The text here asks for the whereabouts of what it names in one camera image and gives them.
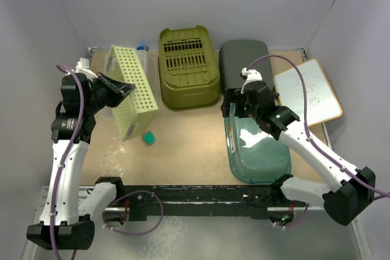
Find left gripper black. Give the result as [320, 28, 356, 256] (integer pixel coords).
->
[85, 72, 135, 114]

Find light green plastic tray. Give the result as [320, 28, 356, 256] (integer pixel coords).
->
[107, 45, 158, 141]

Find grey plastic tray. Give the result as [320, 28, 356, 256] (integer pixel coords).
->
[219, 40, 269, 95]

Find large olive green basket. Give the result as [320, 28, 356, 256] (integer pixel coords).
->
[158, 25, 221, 111]

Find blue transparent basket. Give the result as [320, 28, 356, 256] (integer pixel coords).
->
[224, 104, 292, 184]

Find white perforated plastic basket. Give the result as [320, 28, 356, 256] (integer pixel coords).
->
[100, 50, 159, 120]

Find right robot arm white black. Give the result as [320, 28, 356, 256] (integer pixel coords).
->
[221, 81, 376, 226]

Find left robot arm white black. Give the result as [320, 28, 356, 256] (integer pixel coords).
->
[26, 72, 135, 253]

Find small blue object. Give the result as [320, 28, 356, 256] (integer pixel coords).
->
[136, 45, 149, 51]

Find small teal green block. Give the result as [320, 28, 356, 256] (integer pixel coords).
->
[142, 131, 156, 146]

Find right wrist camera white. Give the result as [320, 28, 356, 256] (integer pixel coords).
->
[240, 68, 263, 94]

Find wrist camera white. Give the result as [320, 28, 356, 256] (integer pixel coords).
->
[74, 58, 98, 80]
[240, 68, 263, 94]

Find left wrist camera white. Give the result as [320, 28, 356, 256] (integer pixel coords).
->
[74, 58, 98, 80]

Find whiteboard with yellow frame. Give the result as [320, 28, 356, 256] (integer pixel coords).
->
[274, 58, 342, 127]

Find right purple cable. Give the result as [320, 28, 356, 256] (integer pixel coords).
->
[246, 54, 390, 201]

